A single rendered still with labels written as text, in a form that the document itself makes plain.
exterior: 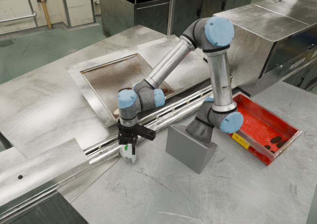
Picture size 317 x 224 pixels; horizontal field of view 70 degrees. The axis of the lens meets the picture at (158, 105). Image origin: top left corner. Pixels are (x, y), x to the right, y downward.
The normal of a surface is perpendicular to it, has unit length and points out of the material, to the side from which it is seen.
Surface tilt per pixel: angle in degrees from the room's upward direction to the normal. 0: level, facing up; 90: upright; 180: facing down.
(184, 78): 10
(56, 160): 0
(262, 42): 90
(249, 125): 0
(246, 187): 0
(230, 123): 74
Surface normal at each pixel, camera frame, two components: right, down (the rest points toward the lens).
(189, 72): 0.16, -0.62
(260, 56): -0.79, 0.38
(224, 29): 0.30, 0.17
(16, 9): 0.61, 0.56
